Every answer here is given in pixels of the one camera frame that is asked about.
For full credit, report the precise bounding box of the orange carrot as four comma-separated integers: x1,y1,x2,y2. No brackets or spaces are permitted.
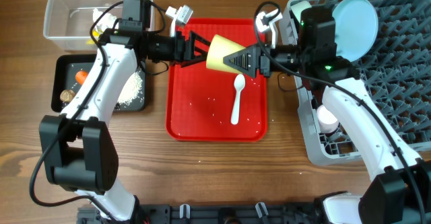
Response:
75,71,88,85

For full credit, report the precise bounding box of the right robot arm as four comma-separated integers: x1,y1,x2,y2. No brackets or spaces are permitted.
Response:
220,7,430,223

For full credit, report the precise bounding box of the white tissue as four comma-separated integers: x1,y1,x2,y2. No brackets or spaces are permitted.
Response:
92,9,117,34

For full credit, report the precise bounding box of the pink cup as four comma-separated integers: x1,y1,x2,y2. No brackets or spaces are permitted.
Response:
316,105,339,134

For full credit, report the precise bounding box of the red serving tray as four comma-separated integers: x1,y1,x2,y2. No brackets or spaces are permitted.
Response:
165,17,268,142

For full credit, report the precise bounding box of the brown walnut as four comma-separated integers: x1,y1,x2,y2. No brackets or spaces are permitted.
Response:
60,89,75,104

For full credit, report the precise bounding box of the yellow snack wrapper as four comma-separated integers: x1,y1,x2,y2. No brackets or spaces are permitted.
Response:
86,29,101,45

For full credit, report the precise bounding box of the yellow cup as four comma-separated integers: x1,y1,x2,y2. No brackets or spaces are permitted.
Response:
206,34,244,74

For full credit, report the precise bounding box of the clear plastic waste bin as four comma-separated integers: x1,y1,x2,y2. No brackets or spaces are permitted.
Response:
43,0,152,52

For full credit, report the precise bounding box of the black rectangular tray bin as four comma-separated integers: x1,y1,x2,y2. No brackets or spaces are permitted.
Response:
51,54,145,113

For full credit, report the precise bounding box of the large light blue plate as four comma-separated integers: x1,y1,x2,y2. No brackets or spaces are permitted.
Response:
332,0,378,62

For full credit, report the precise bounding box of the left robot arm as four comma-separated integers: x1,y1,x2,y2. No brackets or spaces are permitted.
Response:
36,0,207,223

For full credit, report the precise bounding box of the grey dishwasher rack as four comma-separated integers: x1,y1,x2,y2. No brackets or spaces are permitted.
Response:
279,0,430,151

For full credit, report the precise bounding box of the pile of white rice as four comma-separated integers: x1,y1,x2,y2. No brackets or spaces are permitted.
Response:
117,71,144,106

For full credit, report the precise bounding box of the white plastic spoon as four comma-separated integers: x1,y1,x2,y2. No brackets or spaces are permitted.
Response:
230,74,246,125

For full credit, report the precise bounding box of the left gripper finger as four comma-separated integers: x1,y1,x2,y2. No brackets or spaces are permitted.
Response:
189,31,211,48
180,47,207,67

